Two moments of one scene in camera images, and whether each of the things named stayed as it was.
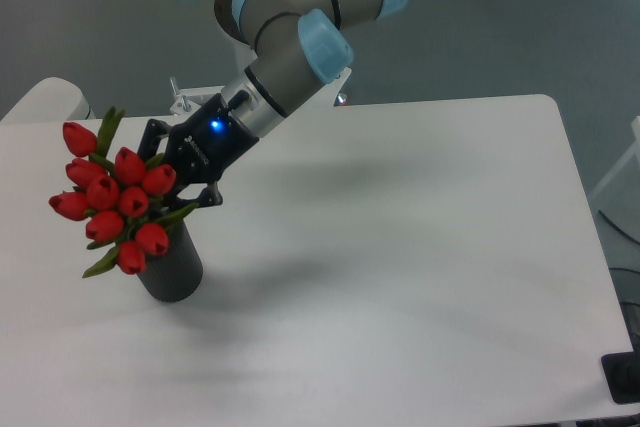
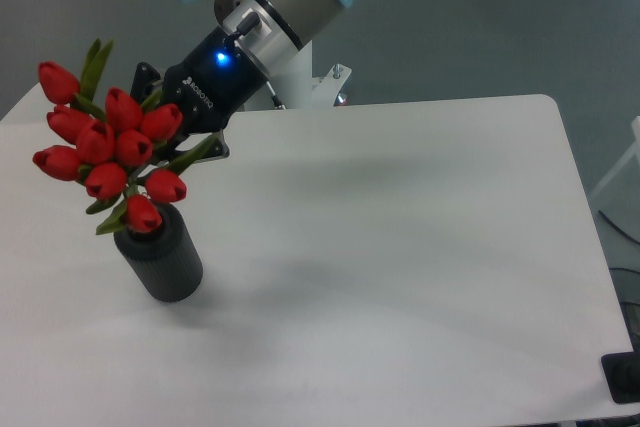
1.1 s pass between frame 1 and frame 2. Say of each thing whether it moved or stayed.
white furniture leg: stayed
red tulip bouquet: moved
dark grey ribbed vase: stayed
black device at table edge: stayed
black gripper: moved
